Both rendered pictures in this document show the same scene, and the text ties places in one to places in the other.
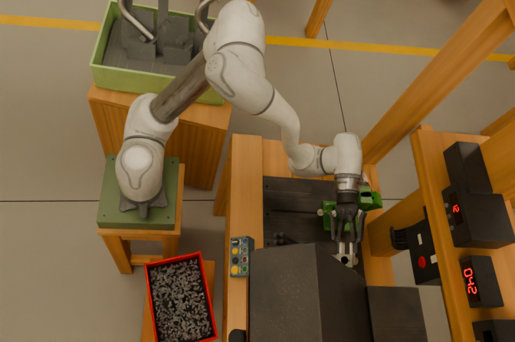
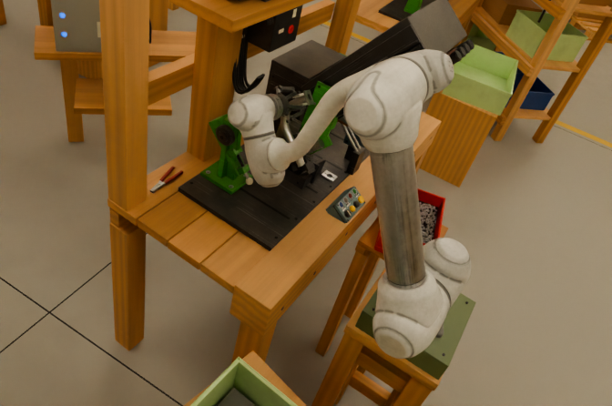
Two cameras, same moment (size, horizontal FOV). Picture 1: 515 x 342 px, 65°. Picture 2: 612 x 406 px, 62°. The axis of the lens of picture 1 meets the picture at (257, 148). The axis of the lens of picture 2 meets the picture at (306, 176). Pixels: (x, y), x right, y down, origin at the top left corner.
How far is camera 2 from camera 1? 182 cm
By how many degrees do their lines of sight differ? 75
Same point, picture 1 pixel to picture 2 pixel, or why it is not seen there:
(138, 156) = (452, 248)
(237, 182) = (306, 258)
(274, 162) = (242, 256)
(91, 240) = not seen: outside the picture
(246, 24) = (396, 65)
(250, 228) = (321, 219)
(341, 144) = (259, 107)
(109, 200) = (457, 313)
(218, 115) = not seen: hidden behind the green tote
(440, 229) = not seen: outside the picture
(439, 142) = (224, 9)
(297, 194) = (249, 213)
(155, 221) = not seen: hidden behind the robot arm
